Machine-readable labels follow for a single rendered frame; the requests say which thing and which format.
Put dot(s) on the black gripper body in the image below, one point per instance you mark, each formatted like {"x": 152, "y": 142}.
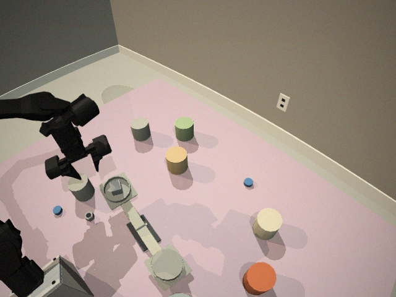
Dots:
{"x": 75, "y": 151}

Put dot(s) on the white hex nut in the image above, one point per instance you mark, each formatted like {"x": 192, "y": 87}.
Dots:
{"x": 89, "y": 216}

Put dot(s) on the green cylinder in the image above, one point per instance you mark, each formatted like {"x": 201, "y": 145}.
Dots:
{"x": 184, "y": 128}

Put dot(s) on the orange cylinder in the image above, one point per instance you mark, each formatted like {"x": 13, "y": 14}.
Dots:
{"x": 259, "y": 278}

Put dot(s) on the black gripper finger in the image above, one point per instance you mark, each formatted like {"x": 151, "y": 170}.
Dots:
{"x": 96, "y": 161}
{"x": 71, "y": 173}

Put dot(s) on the blue cylinder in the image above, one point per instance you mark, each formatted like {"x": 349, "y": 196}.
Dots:
{"x": 57, "y": 210}
{"x": 248, "y": 182}

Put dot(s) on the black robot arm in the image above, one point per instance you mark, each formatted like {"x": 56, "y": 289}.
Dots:
{"x": 22, "y": 275}

